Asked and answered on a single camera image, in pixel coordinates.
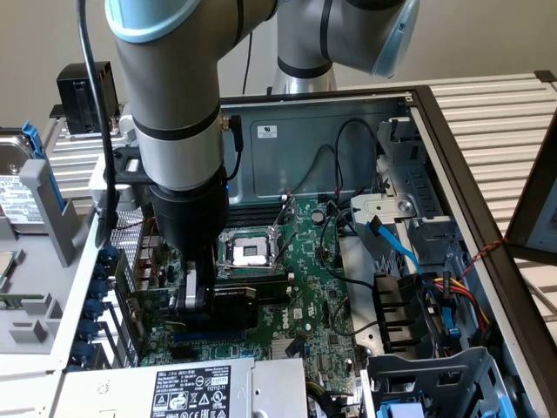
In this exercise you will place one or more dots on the round coin battery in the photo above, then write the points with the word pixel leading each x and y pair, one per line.
pixel 318 216

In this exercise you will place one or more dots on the silver power supply with label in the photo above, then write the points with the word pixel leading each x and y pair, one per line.
pixel 278 387

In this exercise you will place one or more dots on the thin metal locking lever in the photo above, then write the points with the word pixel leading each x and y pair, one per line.
pixel 248 264

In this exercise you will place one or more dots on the silver hard disk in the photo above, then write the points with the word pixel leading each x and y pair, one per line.
pixel 17 196

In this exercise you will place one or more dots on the silver metal disk bay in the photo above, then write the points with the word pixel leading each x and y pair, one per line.
pixel 413 174

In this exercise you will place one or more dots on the grey plastic parts rack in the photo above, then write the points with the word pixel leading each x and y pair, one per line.
pixel 35 331

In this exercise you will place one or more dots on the blue expansion slot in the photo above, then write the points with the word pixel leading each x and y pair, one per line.
pixel 209 337

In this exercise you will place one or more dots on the black RAM slot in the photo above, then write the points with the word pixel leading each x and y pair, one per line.
pixel 278 279
pixel 252 221
pixel 257 210

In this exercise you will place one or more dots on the open grey PC case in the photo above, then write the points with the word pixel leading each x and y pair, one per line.
pixel 304 152

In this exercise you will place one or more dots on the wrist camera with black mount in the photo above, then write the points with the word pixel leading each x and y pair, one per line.
pixel 130 165

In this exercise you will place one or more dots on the silver chipset heatsink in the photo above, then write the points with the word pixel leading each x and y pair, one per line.
pixel 280 348

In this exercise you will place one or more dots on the green graphics card black fan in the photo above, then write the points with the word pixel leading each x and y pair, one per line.
pixel 226 309

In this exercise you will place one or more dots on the metal rear port block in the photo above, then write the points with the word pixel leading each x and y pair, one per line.
pixel 147 265

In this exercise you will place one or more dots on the black CPU cooler block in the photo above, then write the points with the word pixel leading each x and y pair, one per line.
pixel 74 100

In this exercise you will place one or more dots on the black plastic fan shroud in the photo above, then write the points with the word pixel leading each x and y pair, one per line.
pixel 396 300

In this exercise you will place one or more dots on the square CPU chip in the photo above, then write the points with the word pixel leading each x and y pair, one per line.
pixel 8 267

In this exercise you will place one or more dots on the white case sticker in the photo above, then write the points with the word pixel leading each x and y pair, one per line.
pixel 267 131

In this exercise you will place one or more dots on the dark framed panel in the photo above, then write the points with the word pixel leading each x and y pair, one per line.
pixel 531 217

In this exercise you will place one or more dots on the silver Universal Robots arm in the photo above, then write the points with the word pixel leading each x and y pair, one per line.
pixel 174 87

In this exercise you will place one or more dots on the blue card retention knob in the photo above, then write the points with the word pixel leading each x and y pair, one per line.
pixel 110 256
pixel 98 289
pixel 93 309
pixel 89 331
pixel 100 271
pixel 82 352

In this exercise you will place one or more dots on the grey perforated disk bay cage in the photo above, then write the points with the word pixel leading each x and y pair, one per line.
pixel 435 374

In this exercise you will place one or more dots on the CPU socket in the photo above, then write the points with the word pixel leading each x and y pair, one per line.
pixel 248 252

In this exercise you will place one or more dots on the short black expansion slot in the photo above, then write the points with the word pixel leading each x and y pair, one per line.
pixel 182 353

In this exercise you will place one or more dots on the black table end cap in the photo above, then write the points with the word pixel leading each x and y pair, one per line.
pixel 546 76

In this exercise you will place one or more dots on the green RAM stick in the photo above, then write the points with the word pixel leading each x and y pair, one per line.
pixel 22 300

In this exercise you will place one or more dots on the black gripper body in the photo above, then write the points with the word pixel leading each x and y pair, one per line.
pixel 191 213

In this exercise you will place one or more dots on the green Dell motherboard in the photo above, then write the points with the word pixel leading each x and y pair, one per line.
pixel 304 278

